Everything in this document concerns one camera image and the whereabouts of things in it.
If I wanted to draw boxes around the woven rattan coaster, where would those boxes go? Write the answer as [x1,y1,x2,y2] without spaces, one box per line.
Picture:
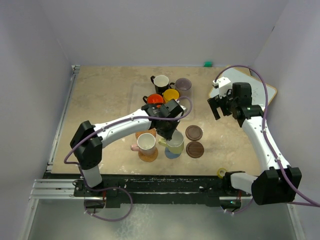
[135,128,157,139]
[138,148,159,163]

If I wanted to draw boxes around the olive green mug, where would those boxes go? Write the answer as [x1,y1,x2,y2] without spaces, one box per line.
[158,130,185,154]

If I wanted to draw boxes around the pink mug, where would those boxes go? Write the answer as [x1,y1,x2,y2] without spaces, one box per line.
[130,133,156,156]

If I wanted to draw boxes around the blue smiley coaster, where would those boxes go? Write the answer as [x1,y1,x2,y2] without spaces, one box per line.
[164,150,181,159]

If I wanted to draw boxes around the dark wooden coaster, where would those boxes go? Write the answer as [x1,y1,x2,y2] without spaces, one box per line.
[186,141,205,159]
[185,125,203,141]

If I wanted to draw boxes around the yellow mug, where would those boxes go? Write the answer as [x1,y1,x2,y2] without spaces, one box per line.
[162,88,180,103]

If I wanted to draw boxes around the purple grey mug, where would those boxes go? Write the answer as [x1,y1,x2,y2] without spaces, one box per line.
[175,78,192,97]

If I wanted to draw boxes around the black mug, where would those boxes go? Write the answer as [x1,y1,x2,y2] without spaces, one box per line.
[150,75,175,95]

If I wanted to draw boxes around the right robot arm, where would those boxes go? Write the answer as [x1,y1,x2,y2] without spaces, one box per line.
[207,77,302,205]

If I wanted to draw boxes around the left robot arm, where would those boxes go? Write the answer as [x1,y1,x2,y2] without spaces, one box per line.
[64,99,187,196]

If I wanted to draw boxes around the orange mug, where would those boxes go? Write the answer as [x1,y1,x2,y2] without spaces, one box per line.
[142,93,164,105]

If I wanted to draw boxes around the small whiteboard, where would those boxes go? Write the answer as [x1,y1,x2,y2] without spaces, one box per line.
[209,67,277,111]

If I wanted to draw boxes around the green object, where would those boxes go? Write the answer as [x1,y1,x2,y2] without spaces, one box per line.
[203,61,213,68]

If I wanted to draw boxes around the clear plastic tray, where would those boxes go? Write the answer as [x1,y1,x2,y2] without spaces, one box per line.
[126,83,195,121]

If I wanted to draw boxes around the yellow tape roll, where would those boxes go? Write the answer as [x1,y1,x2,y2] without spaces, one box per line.
[216,167,227,179]

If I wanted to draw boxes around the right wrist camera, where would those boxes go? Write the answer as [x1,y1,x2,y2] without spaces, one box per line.
[212,76,232,99]

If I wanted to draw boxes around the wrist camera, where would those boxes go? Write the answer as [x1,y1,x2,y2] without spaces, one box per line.
[212,76,232,99]
[180,105,188,113]

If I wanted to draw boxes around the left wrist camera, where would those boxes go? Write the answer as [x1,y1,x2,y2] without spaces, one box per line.
[180,105,188,113]

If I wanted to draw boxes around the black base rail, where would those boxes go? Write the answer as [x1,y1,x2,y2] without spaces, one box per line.
[43,173,249,208]

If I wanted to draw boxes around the aluminium frame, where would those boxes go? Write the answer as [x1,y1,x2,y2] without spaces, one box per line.
[18,65,81,240]

